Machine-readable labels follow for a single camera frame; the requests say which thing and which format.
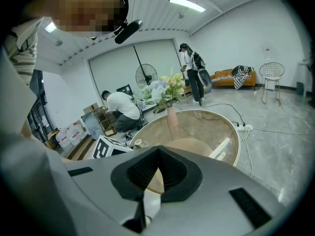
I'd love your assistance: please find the person's head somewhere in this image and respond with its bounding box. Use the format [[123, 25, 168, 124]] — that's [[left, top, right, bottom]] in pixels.
[[31, 0, 130, 38]]

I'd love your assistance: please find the round glass table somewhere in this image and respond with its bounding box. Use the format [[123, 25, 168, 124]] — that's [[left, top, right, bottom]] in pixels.
[[129, 109, 243, 168]]

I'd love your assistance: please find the gold frame shelf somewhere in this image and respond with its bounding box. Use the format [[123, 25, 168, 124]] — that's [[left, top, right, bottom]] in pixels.
[[94, 106, 119, 137]]

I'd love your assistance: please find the pink vase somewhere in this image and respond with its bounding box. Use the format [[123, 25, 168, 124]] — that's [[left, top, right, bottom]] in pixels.
[[166, 106, 179, 128]]

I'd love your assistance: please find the white wire chair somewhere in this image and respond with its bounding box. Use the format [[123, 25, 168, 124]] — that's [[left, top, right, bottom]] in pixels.
[[259, 62, 285, 105]]

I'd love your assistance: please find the long ceiling light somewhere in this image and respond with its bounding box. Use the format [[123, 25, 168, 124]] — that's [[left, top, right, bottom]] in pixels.
[[44, 21, 58, 33], [168, 0, 207, 13]]

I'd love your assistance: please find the pastel flower bouquet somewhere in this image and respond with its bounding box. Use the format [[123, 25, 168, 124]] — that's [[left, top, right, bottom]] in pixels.
[[134, 74, 187, 115]]

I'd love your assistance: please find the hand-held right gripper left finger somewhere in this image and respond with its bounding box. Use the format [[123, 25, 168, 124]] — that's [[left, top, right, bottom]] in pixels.
[[0, 136, 160, 236]]

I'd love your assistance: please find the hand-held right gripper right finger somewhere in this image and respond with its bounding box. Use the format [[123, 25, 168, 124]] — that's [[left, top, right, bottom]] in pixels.
[[147, 145, 295, 236]]

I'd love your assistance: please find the black white striped cloth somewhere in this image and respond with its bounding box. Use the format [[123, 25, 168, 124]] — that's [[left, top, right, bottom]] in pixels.
[[232, 71, 252, 90]]

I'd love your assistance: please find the white power strip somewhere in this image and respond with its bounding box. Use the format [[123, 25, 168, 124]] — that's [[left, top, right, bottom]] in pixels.
[[231, 123, 253, 132]]

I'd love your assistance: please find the orange sofa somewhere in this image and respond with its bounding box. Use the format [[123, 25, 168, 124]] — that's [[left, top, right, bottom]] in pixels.
[[210, 69, 257, 89]]

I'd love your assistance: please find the black cable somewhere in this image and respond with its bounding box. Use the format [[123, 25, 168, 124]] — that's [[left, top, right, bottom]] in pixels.
[[199, 103, 247, 127]]

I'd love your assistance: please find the white plastic jug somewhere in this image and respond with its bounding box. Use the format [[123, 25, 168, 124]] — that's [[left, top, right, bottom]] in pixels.
[[66, 122, 86, 146], [55, 128, 72, 149]]

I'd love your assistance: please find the black standing fan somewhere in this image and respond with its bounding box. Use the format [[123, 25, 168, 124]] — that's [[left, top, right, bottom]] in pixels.
[[132, 44, 158, 89]]

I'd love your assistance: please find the black head-worn camera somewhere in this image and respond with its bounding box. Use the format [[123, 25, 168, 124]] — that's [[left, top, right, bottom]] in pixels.
[[114, 19, 143, 45]]

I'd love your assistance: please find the white cable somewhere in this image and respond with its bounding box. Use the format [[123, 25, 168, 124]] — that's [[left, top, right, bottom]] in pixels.
[[252, 126, 315, 136]]

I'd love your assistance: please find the cardboard box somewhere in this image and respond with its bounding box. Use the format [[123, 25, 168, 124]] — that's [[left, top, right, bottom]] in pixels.
[[83, 103, 105, 115]]

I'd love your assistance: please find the person's striped shirt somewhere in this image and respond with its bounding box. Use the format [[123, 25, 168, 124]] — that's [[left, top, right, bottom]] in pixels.
[[4, 17, 45, 87]]

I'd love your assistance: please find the grey rounded case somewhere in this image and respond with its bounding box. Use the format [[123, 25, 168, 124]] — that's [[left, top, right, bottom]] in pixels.
[[198, 69, 214, 93]]

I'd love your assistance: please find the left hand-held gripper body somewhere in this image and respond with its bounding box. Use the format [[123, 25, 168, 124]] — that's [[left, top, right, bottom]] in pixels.
[[91, 135, 135, 160]]

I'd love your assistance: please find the small beige container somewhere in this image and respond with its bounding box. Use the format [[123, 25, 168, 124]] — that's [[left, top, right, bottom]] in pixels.
[[132, 138, 150, 149]]

